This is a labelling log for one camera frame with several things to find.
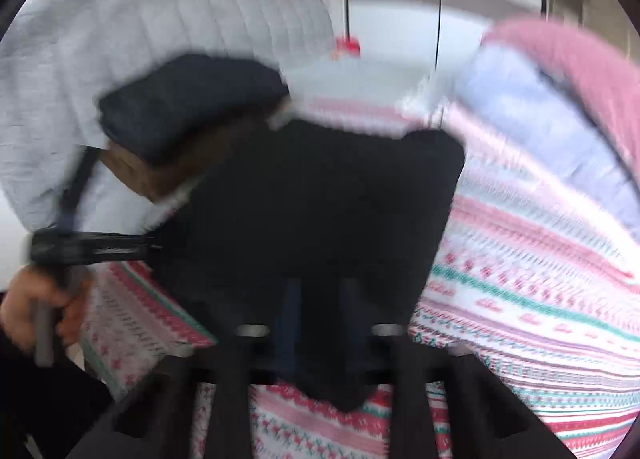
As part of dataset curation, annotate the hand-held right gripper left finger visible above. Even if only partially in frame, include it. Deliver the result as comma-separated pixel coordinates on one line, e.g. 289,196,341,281
65,281,302,459

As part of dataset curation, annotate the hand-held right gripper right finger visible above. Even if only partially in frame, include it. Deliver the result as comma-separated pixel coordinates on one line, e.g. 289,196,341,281
344,280,577,459

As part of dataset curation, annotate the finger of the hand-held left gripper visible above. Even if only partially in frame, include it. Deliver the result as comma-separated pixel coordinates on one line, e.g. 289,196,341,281
80,232,164,261

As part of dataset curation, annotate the black coat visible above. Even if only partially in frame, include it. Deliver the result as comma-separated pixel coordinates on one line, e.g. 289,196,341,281
150,118,467,413

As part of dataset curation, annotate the person's left forearm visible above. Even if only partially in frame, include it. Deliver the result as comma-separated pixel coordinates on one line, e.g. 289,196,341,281
0,326,117,459

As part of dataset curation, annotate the person's left hand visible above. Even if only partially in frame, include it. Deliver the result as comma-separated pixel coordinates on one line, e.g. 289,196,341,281
0,265,94,351

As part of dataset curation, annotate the brown garment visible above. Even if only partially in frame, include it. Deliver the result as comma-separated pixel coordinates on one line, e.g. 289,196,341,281
106,104,292,203

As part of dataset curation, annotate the pink green patterned blanket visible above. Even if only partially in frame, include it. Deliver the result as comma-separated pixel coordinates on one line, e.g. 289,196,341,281
81,79,640,459

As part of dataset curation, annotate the dark navy folded garment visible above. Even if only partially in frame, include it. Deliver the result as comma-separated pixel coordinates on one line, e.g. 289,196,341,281
96,53,292,166

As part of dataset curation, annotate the grey quilted duvet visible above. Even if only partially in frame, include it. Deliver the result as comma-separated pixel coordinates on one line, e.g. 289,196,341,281
0,0,337,241

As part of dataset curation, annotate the white plastic bag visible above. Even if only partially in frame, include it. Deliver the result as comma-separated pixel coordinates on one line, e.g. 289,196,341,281
279,56,437,101

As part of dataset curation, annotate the red cap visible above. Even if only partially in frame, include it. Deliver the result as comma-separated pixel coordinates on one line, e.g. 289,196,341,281
332,36,362,60

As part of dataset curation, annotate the light blue quilt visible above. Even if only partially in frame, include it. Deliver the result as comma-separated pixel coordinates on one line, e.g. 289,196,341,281
451,43,640,236

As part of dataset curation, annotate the pink pillow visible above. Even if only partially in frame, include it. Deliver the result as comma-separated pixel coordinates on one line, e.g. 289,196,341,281
481,16,640,161

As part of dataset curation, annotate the dark strap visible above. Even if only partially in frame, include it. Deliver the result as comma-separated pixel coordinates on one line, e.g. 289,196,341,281
59,146,101,240

